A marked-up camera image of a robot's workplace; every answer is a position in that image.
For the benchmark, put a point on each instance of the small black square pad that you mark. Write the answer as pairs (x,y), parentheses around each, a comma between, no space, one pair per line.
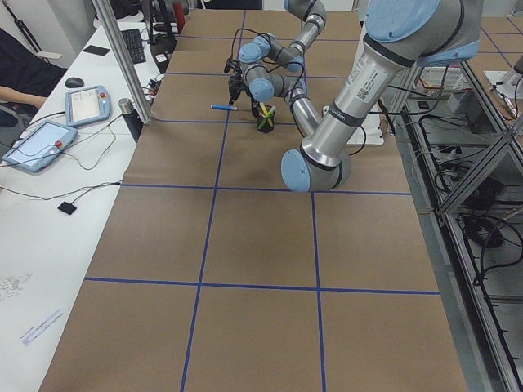
(67,208)

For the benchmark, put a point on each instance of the black phone on desk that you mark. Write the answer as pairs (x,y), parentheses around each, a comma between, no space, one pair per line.
(95,50)

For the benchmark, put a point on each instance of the paper label on desk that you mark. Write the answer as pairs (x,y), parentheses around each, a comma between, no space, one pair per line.
(34,332)

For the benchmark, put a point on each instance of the far teach pendant tablet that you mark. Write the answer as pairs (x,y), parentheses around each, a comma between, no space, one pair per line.
(87,105)

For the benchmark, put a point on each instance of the green highlighter pen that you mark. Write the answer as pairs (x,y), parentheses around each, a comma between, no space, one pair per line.
(265,122)

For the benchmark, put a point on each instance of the blue highlighter pen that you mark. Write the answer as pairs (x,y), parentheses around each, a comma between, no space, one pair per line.
(224,107)

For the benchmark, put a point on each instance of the black mesh pen cup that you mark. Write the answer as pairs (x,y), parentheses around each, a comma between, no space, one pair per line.
(265,129)

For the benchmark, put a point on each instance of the aluminium frame rack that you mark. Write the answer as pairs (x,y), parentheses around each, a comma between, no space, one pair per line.
(462,155)

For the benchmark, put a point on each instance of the white wire basket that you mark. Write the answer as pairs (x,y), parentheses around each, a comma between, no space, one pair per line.
(451,78)

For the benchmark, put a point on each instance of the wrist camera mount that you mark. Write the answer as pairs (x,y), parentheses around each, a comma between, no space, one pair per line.
(232,64)

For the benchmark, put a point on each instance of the near teach pendant tablet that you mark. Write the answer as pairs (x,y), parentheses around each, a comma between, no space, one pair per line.
(40,147)

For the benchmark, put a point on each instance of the teach pendant tablet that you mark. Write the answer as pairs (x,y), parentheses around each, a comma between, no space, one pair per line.
(40,147)
(87,105)

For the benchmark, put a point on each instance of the black keyboard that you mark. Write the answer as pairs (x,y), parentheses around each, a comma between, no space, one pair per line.
(133,42)

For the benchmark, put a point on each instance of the yellow highlighter pen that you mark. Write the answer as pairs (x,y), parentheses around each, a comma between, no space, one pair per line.
(267,110)

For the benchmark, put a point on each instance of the dark steel water bottle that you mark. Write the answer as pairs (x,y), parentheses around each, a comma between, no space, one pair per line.
(131,118)

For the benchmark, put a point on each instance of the black computer mouse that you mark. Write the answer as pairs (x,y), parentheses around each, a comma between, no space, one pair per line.
(74,82)

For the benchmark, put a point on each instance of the person in black shirt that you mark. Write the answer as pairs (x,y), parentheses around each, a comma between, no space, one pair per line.
(26,80)

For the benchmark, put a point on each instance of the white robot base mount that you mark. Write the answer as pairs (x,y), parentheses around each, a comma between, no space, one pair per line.
(370,132)

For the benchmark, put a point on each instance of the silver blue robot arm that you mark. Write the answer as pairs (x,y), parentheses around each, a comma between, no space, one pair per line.
(264,68)
(399,34)

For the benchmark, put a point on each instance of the white side desk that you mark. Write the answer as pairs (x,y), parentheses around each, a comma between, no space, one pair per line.
(44,252)

